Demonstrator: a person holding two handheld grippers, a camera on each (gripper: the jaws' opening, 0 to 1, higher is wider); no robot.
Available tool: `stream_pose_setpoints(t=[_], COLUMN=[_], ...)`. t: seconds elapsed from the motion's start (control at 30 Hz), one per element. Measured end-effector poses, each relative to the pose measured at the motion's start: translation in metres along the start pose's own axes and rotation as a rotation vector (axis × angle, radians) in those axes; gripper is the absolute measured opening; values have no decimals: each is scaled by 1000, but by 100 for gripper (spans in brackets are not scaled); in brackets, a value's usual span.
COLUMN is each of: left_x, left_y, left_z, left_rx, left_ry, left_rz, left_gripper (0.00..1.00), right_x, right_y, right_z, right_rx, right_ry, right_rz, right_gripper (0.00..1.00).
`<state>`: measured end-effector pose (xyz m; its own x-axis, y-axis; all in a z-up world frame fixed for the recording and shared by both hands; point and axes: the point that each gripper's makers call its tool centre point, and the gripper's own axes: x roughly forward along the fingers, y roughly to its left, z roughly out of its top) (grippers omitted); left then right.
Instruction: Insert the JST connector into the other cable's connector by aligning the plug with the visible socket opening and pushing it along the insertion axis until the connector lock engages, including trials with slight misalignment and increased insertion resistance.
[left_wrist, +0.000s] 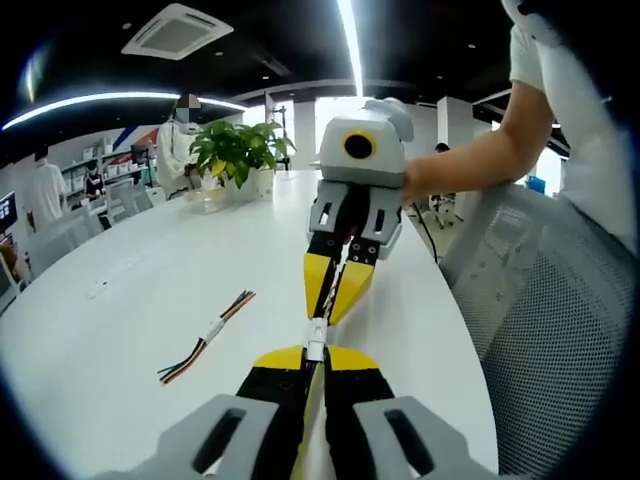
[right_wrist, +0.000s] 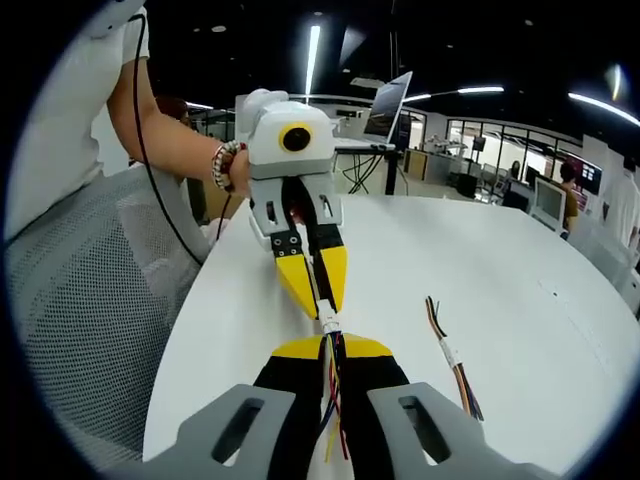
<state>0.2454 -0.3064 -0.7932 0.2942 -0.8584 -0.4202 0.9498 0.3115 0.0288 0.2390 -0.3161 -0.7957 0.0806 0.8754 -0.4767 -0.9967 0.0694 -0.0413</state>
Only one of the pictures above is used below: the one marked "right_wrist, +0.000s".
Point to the black-legged desk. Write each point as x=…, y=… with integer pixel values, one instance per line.
x=392, y=172

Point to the wall screen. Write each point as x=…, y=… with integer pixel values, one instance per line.
x=587, y=175

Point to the white worn device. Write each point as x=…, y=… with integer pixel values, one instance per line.
x=112, y=15

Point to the person's left hand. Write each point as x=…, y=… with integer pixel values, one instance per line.
x=241, y=172

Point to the white boxy monitor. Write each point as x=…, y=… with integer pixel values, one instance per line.
x=549, y=202

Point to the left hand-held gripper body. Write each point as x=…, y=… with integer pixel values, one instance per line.
x=270, y=155

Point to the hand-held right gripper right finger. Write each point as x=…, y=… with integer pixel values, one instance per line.
x=375, y=380

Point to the grey mesh office chair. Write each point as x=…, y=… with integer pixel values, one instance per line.
x=75, y=300

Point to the silver laptop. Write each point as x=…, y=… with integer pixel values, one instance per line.
x=387, y=107

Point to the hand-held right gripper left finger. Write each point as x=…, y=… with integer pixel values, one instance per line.
x=285, y=390

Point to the person in white shirt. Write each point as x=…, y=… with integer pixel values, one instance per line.
x=60, y=100

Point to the ceiling light strip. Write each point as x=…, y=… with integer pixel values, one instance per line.
x=475, y=90
x=313, y=55
x=600, y=106

